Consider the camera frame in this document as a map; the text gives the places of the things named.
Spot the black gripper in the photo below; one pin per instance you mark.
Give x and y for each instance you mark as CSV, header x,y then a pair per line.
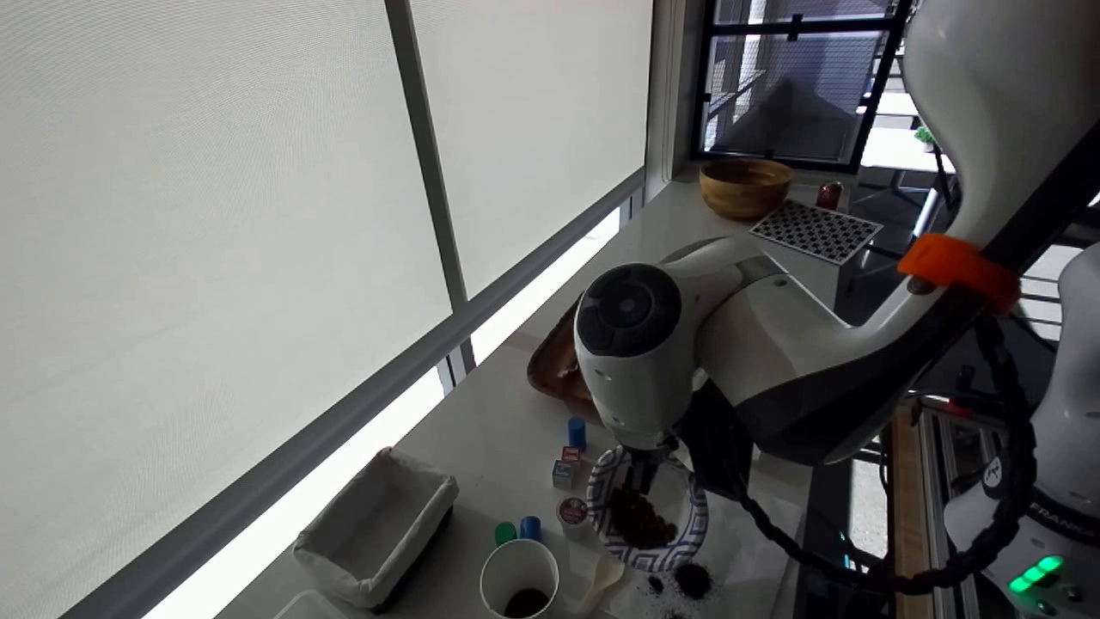
x,y
656,462

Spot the coffee beans heap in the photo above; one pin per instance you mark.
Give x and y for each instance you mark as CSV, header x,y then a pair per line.
x,y
642,519

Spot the blue patterned paper bowl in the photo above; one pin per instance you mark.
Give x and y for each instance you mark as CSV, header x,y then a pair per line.
x,y
690,533

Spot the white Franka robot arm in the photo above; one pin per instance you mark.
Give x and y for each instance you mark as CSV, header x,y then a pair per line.
x,y
804,330

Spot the round wooden bowl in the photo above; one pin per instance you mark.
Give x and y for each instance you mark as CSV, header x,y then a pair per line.
x,y
744,184

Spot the small red-topped pod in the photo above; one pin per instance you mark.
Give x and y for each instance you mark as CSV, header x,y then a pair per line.
x,y
573,511

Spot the small clear plastic dish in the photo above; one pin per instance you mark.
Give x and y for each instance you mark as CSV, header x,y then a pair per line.
x,y
606,573

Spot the dark ground coffee pile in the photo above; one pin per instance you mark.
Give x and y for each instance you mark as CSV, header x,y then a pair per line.
x,y
692,579

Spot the brown wooden tray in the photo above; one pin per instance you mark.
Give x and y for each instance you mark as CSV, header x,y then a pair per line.
x,y
556,374

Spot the small blue cap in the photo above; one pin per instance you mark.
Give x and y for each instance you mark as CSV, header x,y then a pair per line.
x,y
531,526

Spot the small green cap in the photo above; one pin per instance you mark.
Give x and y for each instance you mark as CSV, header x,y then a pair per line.
x,y
502,533

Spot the white paper cup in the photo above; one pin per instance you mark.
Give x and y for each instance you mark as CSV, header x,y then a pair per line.
x,y
517,573

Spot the white rectangular container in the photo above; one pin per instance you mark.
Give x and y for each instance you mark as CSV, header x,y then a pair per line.
x,y
373,526

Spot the small red can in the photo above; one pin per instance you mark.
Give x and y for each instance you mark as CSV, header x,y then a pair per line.
x,y
830,194

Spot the small green clip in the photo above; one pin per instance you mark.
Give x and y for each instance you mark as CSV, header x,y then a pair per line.
x,y
925,135

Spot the grey window frame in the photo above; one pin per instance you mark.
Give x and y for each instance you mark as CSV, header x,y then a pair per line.
x,y
428,148

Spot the black metal frame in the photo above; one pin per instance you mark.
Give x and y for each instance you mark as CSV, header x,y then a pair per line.
x,y
896,69

